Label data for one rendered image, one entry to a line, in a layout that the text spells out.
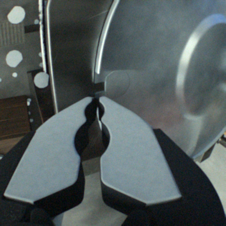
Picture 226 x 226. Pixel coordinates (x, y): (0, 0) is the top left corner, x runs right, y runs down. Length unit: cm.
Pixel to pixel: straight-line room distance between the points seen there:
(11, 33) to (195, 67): 65
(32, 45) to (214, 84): 81
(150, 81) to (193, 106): 7
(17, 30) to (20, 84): 32
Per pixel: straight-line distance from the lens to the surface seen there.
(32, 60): 92
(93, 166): 40
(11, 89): 96
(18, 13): 25
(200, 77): 19
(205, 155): 43
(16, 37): 74
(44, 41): 72
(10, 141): 68
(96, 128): 15
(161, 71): 16
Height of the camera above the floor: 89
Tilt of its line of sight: 49 degrees down
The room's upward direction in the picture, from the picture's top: 136 degrees clockwise
